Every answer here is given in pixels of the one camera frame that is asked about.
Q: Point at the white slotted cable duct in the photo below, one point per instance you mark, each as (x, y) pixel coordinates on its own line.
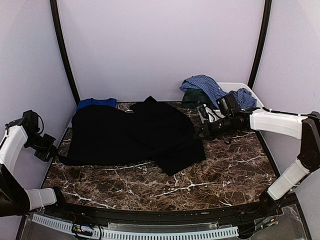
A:
(119, 231)

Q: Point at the black aluminium front rail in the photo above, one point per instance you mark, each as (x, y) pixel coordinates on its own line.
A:
(241, 214)

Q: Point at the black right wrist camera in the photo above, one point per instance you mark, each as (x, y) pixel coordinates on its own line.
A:
(228, 105)

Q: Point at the black frame post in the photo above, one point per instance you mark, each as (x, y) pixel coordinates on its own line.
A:
(260, 43)
(63, 50)

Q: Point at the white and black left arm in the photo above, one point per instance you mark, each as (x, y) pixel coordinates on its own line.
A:
(25, 133)

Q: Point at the folded blue t-shirt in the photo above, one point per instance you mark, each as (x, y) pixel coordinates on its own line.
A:
(95, 103)

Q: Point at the dark green plaid garment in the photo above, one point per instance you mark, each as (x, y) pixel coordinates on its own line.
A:
(194, 98)

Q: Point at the black left frame post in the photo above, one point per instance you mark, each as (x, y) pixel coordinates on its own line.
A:
(63, 50)

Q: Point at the blue checked shirt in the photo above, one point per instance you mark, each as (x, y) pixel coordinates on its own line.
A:
(194, 82)

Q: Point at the black t-shirt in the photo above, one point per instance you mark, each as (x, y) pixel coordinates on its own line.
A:
(103, 135)

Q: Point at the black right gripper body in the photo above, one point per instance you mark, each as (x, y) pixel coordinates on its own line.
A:
(208, 130)

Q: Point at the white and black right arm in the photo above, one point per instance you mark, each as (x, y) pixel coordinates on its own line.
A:
(293, 136)

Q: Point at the black right frame post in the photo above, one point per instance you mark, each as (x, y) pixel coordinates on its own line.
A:
(260, 43)

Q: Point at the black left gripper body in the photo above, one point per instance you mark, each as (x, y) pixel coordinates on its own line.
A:
(44, 147)

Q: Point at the white plastic laundry bin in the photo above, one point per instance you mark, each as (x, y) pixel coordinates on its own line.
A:
(250, 91)

